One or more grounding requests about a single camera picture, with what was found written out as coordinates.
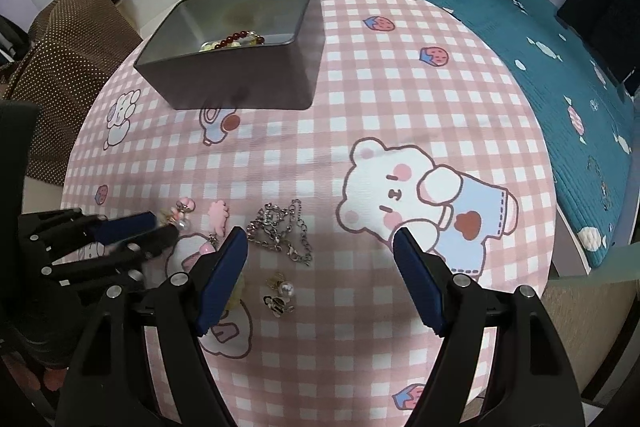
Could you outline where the brown dotted cloth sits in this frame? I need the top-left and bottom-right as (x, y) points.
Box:
(4, 0), (147, 186)

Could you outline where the pink checked tablecloth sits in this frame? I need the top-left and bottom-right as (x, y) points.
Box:
(60, 0), (558, 427)

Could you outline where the teal fish bed mattress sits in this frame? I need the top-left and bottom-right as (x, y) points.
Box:
(280, 0), (640, 270)

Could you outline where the grey metal tin box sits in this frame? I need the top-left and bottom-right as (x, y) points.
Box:
(133, 0), (323, 110)

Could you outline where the silver chain bracelet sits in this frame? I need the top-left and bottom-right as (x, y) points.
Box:
(246, 198), (314, 268)

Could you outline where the dark hanging jacket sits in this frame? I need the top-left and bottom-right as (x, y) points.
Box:
(556, 0), (640, 84)

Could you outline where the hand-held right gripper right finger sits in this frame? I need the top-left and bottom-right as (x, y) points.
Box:
(392, 229), (586, 427)

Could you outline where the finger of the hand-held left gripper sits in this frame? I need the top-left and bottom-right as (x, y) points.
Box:
(40, 225), (181, 293)
(17, 208), (160, 258)

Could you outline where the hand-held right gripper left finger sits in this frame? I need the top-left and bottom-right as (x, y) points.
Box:
(55, 227), (249, 427)

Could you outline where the pink paw keychain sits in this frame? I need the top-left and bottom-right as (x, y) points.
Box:
(197, 201), (232, 259)

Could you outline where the pink pearl hair clip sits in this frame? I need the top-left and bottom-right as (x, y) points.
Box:
(159, 196), (197, 229)

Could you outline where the dark red bead bracelet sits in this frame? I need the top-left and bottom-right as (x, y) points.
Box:
(219, 32), (267, 48)

